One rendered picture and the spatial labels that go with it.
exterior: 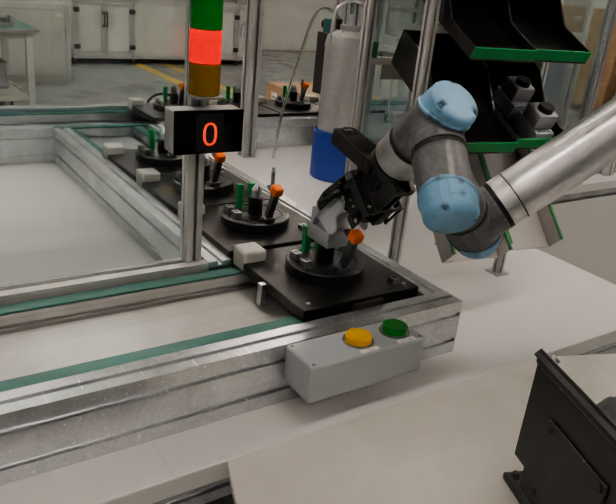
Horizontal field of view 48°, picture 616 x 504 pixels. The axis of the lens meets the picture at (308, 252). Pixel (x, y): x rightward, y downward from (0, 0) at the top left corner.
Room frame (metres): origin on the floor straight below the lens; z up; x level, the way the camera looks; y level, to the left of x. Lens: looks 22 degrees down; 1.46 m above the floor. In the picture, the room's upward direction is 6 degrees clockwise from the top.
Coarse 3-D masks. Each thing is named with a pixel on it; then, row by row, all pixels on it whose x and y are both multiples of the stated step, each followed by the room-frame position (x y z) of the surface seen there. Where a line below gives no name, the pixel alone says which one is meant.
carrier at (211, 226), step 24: (240, 192) 1.35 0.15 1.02; (216, 216) 1.33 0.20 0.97; (240, 216) 1.28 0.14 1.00; (264, 216) 1.28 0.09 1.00; (288, 216) 1.33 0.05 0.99; (216, 240) 1.20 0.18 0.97; (240, 240) 1.21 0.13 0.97; (264, 240) 1.23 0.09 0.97; (288, 240) 1.24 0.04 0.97; (312, 240) 1.26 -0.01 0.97
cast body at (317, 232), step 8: (312, 208) 1.12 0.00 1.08; (344, 216) 1.11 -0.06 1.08; (312, 224) 1.12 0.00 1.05; (320, 224) 1.10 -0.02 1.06; (344, 224) 1.11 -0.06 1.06; (312, 232) 1.12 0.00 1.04; (320, 232) 1.10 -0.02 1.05; (336, 232) 1.09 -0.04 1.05; (320, 240) 1.09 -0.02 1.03; (328, 240) 1.08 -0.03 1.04; (336, 240) 1.09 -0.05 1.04; (344, 240) 1.10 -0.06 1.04; (328, 248) 1.08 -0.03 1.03
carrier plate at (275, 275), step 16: (272, 256) 1.15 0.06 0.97; (368, 256) 1.20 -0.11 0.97; (256, 272) 1.08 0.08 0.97; (272, 272) 1.08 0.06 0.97; (368, 272) 1.12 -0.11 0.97; (384, 272) 1.13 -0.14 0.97; (272, 288) 1.03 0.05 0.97; (288, 288) 1.02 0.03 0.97; (304, 288) 1.03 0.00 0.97; (320, 288) 1.04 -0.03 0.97; (336, 288) 1.04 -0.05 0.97; (352, 288) 1.05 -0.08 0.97; (368, 288) 1.06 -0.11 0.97; (384, 288) 1.06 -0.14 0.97; (400, 288) 1.07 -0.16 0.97; (416, 288) 1.08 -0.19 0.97; (288, 304) 0.99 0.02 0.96; (304, 304) 0.97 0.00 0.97; (320, 304) 0.98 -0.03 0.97; (336, 304) 0.98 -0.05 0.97; (352, 304) 1.00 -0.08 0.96; (304, 320) 0.95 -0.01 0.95
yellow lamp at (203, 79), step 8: (192, 64) 1.08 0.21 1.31; (200, 64) 1.08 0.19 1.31; (208, 64) 1.09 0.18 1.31; (216, 64) 1.09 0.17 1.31; (192, 72) 1.08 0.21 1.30; (200, 72) 1.08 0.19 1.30; (208, 72) 1.08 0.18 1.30; (216, 72) 1.09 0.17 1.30; (192, 80) 1.08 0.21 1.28; (200, 80) 1.08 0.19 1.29; (208, 80) 1.08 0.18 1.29; (216, 80) 1.09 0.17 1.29; (192, 88) 1.08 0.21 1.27; (200, 88) 1.08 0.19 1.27; (208, 88) 1.08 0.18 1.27; (216, 88) 1.09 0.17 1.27; (200, 96) 1.08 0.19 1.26; (208, 96) 1.08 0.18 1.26; (216, 96) 1.09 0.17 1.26
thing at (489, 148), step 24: (408, 48) 1.35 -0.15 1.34; (456, 48) 1.43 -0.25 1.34; (408, 72) 1.34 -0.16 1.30; (432, 72) 1.28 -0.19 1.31; (456, 72) 1.42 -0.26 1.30; (480, 72) 1.35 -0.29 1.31; (480, 96) 1.34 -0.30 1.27; (480, 120) 1.30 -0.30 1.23; (480, 144) 1.19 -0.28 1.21; (504, 144) 1.21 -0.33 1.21
